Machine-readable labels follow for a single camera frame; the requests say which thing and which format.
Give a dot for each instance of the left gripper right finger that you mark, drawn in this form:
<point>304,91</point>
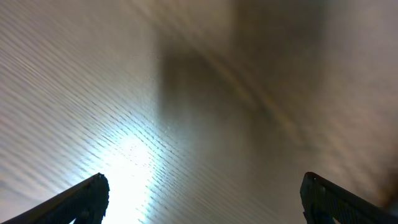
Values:
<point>325,202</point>

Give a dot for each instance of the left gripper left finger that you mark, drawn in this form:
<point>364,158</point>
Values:
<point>84,203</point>

